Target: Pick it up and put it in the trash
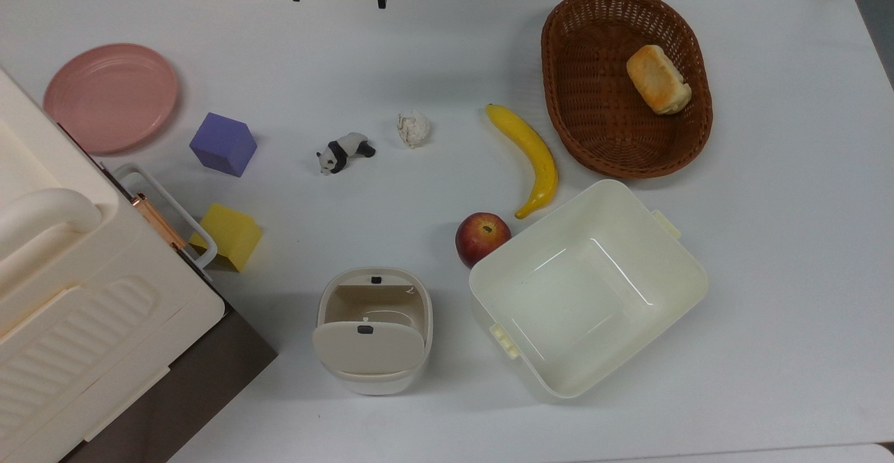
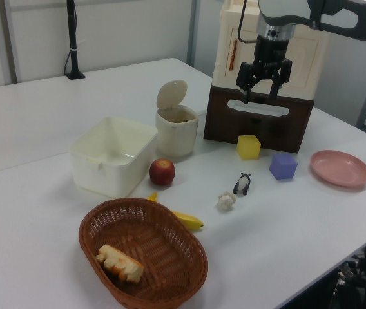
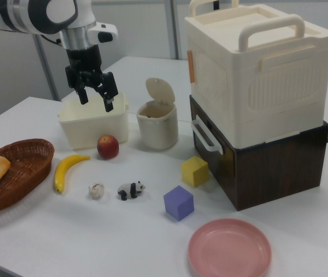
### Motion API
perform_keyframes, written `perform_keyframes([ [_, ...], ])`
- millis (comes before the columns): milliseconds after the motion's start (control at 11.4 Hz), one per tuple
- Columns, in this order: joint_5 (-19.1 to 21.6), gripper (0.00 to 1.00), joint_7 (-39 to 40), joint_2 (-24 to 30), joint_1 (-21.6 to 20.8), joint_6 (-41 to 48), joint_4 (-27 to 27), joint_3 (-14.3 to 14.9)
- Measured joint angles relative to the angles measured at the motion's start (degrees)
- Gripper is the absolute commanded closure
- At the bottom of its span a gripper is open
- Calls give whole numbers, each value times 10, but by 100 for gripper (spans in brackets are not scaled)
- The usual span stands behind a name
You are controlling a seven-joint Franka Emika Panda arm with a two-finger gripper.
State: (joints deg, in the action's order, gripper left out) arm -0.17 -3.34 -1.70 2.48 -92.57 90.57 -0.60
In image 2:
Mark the white drawer handle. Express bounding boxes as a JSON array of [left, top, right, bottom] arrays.
[[227, 98, 290, 117]]

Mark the cream trash can with lid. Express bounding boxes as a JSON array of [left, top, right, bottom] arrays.
[[155, 79, 200, 158]]

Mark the copper cabinet door handle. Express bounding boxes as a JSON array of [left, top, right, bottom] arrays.
[[227, 39, 238, 71]]

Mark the toasted bread piece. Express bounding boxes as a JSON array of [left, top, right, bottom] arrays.
[[95, 243, 146, 285]]

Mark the purple cube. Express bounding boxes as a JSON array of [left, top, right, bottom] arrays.
[[269, 153, 299, 181]]

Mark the brown wicker basket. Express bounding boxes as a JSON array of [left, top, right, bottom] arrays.
[[78, 197, 209, 309]]

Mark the pink plate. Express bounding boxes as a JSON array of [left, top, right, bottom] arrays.
[[310, 149, 366, 188]]

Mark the cream plastic cabinet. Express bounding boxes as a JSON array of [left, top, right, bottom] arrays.
[[211, 0, 332, 100]]

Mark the small panda figurine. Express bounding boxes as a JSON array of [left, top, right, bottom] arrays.
[[232, 172, 252, 196]]

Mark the red apple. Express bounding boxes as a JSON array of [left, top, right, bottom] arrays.
[[149, 157, 176, 187]]

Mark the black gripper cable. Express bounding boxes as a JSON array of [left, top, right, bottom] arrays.
[[236, 0, 261, 44]]

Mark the yellow cube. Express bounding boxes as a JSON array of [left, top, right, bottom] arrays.
[[236, 134, 262, 161]]

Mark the white paper ball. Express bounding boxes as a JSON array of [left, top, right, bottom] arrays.
[[217, 191, 237, 212]]

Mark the yellow banana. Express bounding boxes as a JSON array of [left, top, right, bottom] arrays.
[[146, 192, 205, 232]]

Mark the dark brown drawer base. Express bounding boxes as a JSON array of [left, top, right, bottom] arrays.
[[203, 84, 315, 154]]

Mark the white square plastic container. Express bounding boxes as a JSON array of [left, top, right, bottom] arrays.
[[68, 115, 159, 199]]

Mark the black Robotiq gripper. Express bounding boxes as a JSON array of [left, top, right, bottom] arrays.
[[235, 33, 294, 104]]

